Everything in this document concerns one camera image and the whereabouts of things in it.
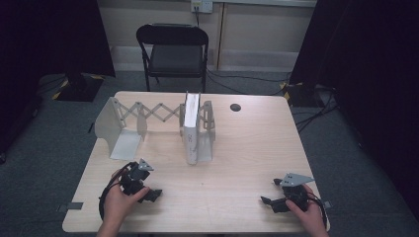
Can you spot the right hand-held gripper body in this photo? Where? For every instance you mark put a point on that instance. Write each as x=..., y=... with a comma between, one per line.
x=296, y=197

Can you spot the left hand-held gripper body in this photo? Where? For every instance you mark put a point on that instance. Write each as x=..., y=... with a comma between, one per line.
x=133, y=181

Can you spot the expandable grey metal book rack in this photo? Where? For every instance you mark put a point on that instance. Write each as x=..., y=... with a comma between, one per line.
x=105, y=126

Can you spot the white book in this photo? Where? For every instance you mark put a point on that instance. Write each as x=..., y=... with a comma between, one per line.
x=191, y=115

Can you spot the person's right hand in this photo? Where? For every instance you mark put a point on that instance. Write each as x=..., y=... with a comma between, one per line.
x=311, y=219

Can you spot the person's left hand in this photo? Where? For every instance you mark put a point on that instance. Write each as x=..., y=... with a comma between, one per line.
x=117, y=207

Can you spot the grey tape strip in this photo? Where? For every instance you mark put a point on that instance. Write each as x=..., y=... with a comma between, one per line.
x=74, y=206
x=327, y=204

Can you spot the black table grommet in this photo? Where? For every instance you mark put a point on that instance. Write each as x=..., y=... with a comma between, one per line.
x=235, y=107

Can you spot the black stand base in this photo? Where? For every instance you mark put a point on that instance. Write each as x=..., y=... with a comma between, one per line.
x=303, y=96
x=79, y=89

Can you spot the black folding chair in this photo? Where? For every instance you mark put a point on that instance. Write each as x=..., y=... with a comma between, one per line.
x=174, y=59

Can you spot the black curtain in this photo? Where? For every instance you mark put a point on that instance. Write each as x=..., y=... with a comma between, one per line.
x=378, y=65
x=49, y=33

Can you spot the white wall socket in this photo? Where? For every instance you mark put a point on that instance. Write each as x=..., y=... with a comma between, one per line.
x=202, y=6

